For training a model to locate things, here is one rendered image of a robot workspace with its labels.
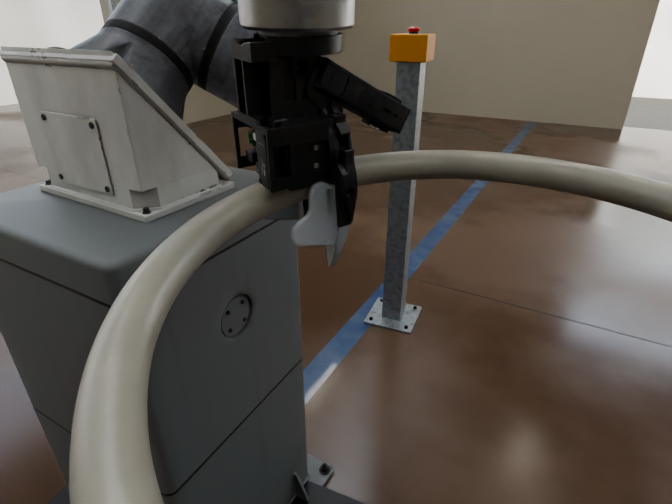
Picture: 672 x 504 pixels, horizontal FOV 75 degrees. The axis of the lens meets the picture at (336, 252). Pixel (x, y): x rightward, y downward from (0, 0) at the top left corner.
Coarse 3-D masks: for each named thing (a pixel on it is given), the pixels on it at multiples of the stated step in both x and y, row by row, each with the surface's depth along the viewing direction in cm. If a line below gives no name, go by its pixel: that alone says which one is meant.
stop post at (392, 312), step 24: (408, 48) 136; (432, 48) 140; (408, 72) 141; (408, 96) 144; (408, 120) 147; (408, 144) 150; (408, 192) 158; (408, 216) 162; (408, 240) 170; (408, 264) 178; (384, 288) 179; (384, 312) 184; (408, 312) 189
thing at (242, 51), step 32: (256, 32) 36; (256, 64) 34; (288, 64) 35; (256, 96) 35; (288, 96) 36; (320, 96) 37; (256, 128) 35; (288, 128) 35; (320, 128) 36; (256, 160) 39; (288, 160) 37; (320, 160) 38
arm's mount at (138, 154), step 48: (48, 48) 60; (48, 96) 64; (96, 96) 58; (144, 96) 58; (48, 144) 69; (96, 144) 62; (144, 144) 60; (192, 144) 67; (96, 192) 68; (144, 192) 64; (192, 192) 70
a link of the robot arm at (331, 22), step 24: (240, 0) 32; (264, 0) 31; (288, 0) 30; (312, 0) 30; (336, 0) 31; (240, 24) 34; (264, 24) 31; (288, 24) 31; (312, 24) 31; (336, 24) 32
